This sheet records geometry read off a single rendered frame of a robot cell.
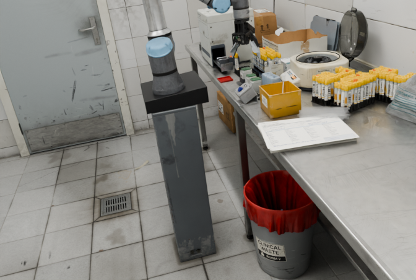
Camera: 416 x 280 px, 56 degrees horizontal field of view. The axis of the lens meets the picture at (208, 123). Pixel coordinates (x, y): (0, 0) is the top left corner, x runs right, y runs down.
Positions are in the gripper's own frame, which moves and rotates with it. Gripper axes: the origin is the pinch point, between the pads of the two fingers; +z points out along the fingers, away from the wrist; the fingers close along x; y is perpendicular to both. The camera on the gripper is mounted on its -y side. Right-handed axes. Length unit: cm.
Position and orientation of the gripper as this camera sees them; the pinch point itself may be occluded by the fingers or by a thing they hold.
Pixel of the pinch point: (246, 57)
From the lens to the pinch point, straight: 198.6
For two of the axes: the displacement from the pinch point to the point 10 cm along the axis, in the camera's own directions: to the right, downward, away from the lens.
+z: 1.1, 9.0, 4.1
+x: 8.8, 1.0, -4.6
